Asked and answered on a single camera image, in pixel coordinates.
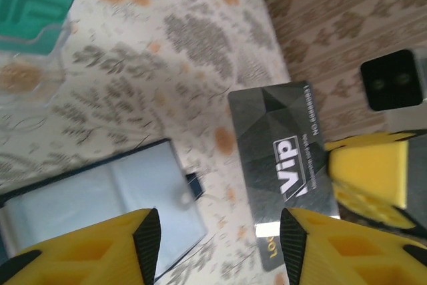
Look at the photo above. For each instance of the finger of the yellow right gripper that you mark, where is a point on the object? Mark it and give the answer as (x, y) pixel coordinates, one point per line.
(367, 171)
(367, 138)

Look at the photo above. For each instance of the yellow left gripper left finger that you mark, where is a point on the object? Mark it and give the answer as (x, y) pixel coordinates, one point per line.
(50, 265)

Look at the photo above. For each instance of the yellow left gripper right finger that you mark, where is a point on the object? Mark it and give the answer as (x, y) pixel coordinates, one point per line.
(310, 255)

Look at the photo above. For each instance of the navy blue leather card holder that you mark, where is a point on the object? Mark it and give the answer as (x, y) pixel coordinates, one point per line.
(83, 191)

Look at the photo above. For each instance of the grey VIP card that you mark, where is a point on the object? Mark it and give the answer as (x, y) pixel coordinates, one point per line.
(267, 131)

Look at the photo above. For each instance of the clear acrylic card box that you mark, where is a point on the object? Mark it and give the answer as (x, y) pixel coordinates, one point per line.
(63, 41)

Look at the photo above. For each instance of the floral patterned table cover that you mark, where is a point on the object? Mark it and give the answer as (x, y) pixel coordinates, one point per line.
(187, 48)

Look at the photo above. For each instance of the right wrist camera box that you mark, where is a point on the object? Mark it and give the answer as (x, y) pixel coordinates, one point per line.
(390, 81)

